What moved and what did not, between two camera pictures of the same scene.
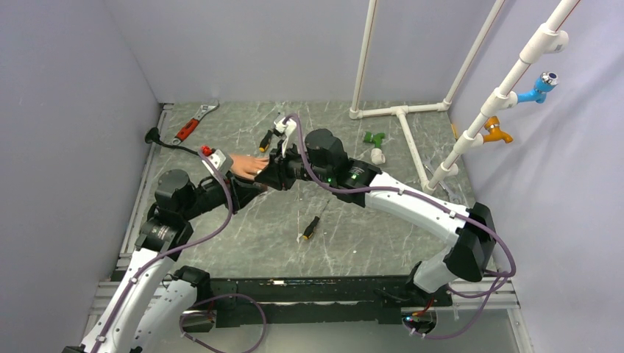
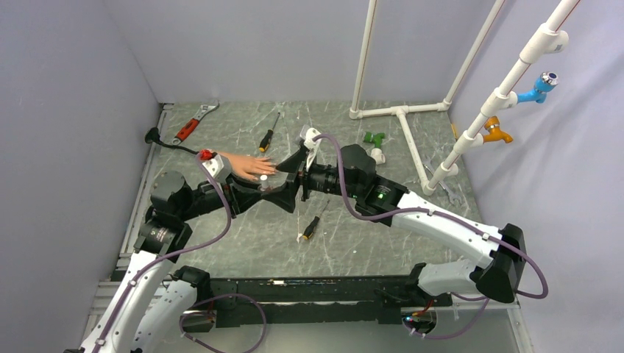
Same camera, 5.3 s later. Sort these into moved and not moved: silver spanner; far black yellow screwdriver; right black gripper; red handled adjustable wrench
Moved: right black gripper
Not moved: red handled adjustable wrench; silver spanner; far black yellow screwdriver
